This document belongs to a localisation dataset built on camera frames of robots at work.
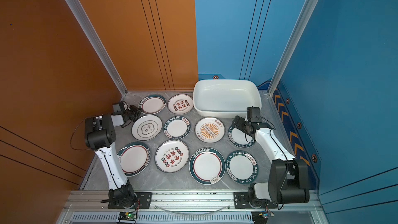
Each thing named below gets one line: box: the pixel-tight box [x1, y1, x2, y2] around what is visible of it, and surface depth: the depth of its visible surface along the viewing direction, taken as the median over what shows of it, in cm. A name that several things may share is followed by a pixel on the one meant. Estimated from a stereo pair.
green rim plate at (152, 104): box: [137, 94, 167, 115], surface depth 114 cm
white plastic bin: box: [192, 79, 262, 119], surface depth 118 cm
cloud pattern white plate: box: [131, 115, 164, 142], surface depth 101 cm
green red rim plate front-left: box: [117, 141, 151, 178], surface depth 90 cm
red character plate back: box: [167, 93, 194, 115], surface depth 114 cm
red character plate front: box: [154, 139, 190, 174], surface depth 89 cm
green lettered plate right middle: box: [227, 124, 256, 149], surface depth 94 cm
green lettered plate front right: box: [225, 150, 259, 185], surface depth 86 cm
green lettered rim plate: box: [163, 115, 192, 140], surface depth 102 cm
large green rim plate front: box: [188, 147, 226, 186], surface depth 85 cm
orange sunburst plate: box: [194, 116, 226, 144], surface depth 99 cm
